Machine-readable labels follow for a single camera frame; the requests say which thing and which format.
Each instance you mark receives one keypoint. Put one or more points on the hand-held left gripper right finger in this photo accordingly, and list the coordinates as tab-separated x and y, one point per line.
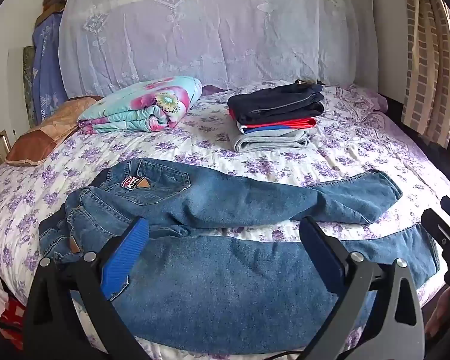
321	255

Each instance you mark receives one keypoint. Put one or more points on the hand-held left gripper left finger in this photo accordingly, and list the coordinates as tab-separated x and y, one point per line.
124	255

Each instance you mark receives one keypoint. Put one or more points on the blue denim jeans pants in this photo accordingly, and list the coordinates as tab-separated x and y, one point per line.
217	270

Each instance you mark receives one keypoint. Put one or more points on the person's right forearm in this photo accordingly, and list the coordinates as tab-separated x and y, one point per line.
439	313

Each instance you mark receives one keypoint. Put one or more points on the folded dark navy pants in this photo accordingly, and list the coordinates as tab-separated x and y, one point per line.
277	103

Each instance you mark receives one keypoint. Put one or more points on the red patterned cloth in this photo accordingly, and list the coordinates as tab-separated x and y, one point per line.
2	303

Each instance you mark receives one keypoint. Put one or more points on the folded blue white garment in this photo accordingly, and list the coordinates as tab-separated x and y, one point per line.
270	132

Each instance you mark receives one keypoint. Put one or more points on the folded red garment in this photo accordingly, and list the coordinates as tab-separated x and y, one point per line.
285	123

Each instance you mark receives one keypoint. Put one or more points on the bed with purple floral sheet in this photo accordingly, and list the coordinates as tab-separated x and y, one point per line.
210	144

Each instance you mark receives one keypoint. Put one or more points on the brown satin pillow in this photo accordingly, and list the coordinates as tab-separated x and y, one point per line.
48	131

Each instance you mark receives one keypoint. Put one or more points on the folded floral quilt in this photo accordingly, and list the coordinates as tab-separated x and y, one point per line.
146	107

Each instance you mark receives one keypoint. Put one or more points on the brick pattern window curtain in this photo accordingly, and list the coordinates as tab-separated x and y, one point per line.
427	56

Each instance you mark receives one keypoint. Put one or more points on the blue hanging cloth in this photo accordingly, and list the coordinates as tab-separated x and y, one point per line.
47	71

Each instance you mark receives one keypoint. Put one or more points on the white lace mosquito net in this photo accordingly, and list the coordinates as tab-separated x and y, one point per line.
210	33

